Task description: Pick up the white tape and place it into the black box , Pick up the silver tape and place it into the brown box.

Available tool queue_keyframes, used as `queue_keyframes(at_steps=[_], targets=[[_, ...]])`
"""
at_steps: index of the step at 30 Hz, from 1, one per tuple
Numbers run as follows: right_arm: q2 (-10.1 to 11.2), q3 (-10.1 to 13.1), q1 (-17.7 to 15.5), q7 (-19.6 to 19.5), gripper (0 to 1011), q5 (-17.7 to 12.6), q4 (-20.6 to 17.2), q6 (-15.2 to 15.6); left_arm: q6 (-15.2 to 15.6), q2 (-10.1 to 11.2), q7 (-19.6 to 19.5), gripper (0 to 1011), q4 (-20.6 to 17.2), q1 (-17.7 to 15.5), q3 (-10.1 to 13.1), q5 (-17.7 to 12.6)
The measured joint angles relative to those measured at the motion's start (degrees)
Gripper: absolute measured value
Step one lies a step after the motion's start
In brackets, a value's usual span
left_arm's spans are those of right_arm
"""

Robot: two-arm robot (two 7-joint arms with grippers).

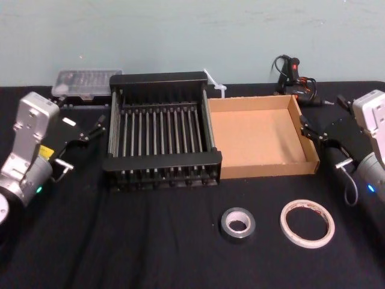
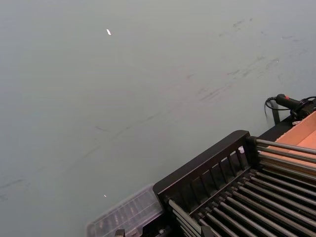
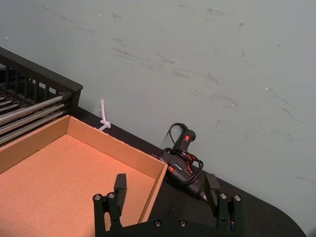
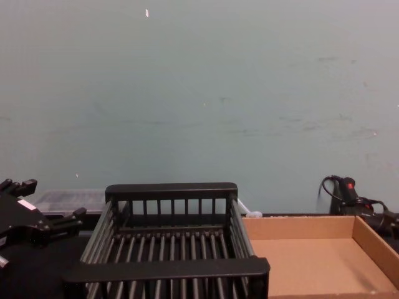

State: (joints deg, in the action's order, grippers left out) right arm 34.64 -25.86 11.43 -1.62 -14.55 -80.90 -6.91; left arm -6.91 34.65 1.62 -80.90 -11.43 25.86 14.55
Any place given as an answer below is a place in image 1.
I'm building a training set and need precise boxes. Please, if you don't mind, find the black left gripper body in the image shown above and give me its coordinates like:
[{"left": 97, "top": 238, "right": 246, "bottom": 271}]
[{"left": 45, "top": 114, "right": 82, "bottom": 163}]

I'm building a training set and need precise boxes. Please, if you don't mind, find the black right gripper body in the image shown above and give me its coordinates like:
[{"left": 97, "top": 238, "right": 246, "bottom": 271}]
[{"left": 320, "top": 114, "right": 374, "bottom": 168}]

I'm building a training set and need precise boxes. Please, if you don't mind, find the white tape roll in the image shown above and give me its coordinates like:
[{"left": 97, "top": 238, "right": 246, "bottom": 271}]
[{"left": 279, "top": 198, "right": 336, "bottom": 249}]

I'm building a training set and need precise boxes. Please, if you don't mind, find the silver tape roll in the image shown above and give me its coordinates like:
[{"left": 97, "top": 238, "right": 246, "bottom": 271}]
[{"left": 218, "top": 207, "right": 257, "bottom": 242}]

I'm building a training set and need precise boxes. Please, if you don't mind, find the clear plastic case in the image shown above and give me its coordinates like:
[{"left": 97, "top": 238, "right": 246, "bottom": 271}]
[{"left": 49, "top": 69, "right": 125, "bottom": 110}]

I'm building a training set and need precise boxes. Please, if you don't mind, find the shallow brown cardboard tray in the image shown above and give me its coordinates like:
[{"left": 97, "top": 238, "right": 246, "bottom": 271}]
[{"left": 207, "top": 93, "right": 321, "bottom": 181}]

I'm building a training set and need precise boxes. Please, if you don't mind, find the black rack with steel bars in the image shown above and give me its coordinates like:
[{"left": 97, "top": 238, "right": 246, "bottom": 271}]
[{"left": 101, "top": 71, "right": 223, "bottom": 194}]

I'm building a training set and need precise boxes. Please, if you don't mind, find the black table cloth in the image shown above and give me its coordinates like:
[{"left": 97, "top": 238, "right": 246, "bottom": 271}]
[{"left": 0, "top": 79, "right": 385, "bottom": 289}]

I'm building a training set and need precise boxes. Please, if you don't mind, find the black corded tool red switch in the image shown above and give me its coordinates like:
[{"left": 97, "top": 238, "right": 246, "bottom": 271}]
[{"left": 270, "top": 54, "right": 335, "bottom": 107}]

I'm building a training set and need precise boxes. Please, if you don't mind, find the plain pale wall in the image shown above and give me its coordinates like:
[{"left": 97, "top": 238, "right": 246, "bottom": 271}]
[{"left": 0, "top": 0, "right": 385, "bottom": 89}]

